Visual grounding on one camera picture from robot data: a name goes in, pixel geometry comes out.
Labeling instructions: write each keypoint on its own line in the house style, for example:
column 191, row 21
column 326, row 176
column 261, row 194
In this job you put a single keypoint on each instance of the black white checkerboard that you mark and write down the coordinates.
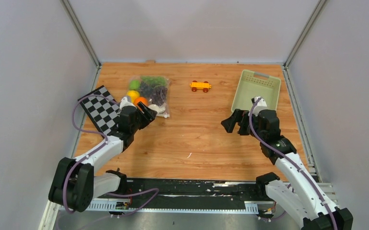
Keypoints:
column 102, row 109

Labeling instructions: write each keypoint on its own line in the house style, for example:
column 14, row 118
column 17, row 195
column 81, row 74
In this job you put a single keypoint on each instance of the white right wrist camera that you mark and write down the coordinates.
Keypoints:
column 259, row 104

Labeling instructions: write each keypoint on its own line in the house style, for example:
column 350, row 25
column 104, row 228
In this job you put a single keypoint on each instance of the fake yellow lemon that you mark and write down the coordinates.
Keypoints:
column 133, row 95

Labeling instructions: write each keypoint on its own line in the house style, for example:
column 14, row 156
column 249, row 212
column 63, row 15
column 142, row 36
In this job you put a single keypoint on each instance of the green fake grapes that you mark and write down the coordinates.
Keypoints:
column 154, row 81

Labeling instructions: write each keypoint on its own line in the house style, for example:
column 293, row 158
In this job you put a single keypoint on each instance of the fake orange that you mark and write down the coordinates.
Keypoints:
column 141, row 100

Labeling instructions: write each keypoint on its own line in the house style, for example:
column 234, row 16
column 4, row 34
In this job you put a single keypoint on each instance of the yellow toy car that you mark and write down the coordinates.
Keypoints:
column 204, row 86

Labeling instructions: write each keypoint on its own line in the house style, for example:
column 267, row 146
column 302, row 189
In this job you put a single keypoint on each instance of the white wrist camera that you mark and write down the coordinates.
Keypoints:
column 259, row 104
column 125, row 101

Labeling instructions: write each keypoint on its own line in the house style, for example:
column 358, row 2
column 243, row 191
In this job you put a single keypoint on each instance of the fake green lime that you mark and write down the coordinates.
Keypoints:
column 134, row 85

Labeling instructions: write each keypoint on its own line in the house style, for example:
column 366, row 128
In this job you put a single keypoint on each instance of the pale green plastic basket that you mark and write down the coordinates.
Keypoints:
column 254, row 84

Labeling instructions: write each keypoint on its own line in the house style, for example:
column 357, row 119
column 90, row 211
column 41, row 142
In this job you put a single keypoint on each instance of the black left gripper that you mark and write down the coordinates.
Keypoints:
column 148, row 116

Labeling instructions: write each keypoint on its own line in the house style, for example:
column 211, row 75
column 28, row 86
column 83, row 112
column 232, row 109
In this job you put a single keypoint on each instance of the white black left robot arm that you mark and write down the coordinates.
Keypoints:
column 75, row 185

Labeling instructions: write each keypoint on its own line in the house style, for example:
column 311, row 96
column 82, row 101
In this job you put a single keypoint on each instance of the clear zip top bag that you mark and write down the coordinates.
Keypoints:
column 167, row 113

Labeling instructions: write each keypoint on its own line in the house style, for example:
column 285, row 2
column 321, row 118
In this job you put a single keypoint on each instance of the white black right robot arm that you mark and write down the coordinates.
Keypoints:
column 305, row 201

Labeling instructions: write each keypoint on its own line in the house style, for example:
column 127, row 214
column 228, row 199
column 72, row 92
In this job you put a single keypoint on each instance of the white fake garlic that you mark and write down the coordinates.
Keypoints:
column 159, row 109

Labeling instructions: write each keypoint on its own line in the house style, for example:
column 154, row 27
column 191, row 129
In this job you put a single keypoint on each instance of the dark purple fake grapes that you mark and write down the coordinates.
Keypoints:
column 157, row 95

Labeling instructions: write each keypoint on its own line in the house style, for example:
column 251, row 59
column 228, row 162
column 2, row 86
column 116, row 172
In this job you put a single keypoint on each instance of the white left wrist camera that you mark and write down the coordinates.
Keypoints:
column 125, row 101

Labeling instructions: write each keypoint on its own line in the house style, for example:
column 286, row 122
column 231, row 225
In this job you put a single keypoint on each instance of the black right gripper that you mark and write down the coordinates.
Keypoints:
column 238, row 116

